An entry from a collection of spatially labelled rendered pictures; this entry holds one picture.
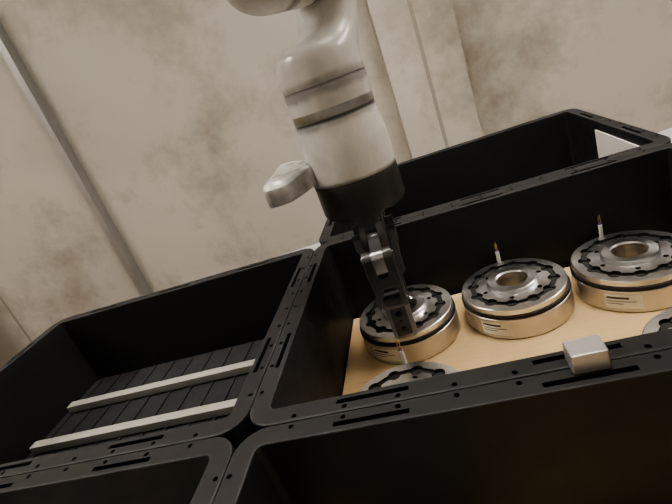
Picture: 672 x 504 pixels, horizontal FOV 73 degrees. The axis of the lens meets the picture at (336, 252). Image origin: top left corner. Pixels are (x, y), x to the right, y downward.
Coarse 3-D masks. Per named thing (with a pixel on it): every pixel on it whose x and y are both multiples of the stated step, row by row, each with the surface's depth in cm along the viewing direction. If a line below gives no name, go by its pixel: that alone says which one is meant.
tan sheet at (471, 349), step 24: (576, 312) 43; (600, 312) 42; (624, 312) 41; (648, 312) 40; (360, 336) 52; (480, 336) 45; (552, 336) 41; (576, 336) 40; (600, 336) 39; (624, 336) 38; (360, 360) 48; (432, 360) 44; (456, 360) 43; (480, 360) 41; (504, 360) 40; (360, 384) 44
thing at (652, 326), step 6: (660, 312) 35; (666, 312) 34; (654, 318) 34; (660, 318) 34; (666, 318) 34; (648, 324) 34; (654, 324) 34; (660, 324) 34; (666, 324) 34; (648, 330) 33; (654, 330) 33; (660, 330) 33
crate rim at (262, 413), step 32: (608, 160) 47; (640, 160) 46; (512, 192) 49; (416, 224) 51; (320, 256) 51; (288, 320) 40; (288, 352) 35; (640, 352) 23; (416, 384) 26; (448, 384) 25; (480, 384) 25; (256, 416) 29; (288, 416) 28; (320, 416) 27
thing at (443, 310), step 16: (416, 288) 51; (432, 288) 50; (432, 304) 47; (448, 304) 46; (368, 320) 49; (384, 320) 47; (416, 320) 45; (432, 320) 44; (368, 336) 46; (384, 336) 45; (416, 336) 43
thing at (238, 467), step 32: (512, 384) 24; (544, 384) 23; (576, 384) 22; (608, 384) 22; (640, 384) 22; (352, 416) 26; (384, 416) 25; (416, 416) 24; (448, 416) 24; (256, 448) 26; (288, 448) 26; (224, 480) 25
